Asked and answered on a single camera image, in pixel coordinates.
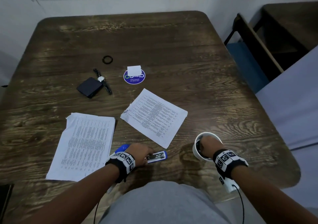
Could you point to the person's right forearm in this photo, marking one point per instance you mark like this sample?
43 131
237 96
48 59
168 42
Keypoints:
270 199

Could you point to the stapled printed paper sheets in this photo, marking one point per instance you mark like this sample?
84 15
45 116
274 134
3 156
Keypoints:
155 117

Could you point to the black marker wristband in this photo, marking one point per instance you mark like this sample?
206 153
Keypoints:
227 161
123 161

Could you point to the person's right hand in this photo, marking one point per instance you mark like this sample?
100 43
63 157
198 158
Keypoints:
211 145

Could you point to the person's right fingers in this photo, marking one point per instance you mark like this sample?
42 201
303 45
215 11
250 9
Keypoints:
201 148

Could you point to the blue stapler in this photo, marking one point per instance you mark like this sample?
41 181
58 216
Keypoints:
159 155

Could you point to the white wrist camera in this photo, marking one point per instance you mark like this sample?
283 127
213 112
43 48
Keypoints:
229 184

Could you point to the stack of printed papers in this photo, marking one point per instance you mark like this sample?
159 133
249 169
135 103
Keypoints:
83 146

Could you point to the dark wooden side table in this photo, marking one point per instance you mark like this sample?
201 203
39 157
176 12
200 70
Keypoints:
290 25

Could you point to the pale grey fabric cover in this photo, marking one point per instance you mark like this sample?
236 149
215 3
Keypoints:
293 102

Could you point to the black wallet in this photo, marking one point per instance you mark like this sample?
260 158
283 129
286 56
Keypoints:
89 87

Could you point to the person's left forearm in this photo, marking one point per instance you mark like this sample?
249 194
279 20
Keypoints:
74 199

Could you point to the white paper cup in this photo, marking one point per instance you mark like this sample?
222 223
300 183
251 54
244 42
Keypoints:
197 151

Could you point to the person's left hand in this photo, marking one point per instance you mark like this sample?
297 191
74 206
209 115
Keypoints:
138 153

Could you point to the grey clothing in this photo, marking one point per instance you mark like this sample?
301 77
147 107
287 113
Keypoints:
164 204

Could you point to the person's left fingers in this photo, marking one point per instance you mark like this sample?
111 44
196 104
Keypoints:
147 154

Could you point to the round blue sticker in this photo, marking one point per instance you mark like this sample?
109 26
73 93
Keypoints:
134 79

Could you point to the small white folded card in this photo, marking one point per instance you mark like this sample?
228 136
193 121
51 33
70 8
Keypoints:
134 70

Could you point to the dark wooden chair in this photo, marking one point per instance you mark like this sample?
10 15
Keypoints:
248 57

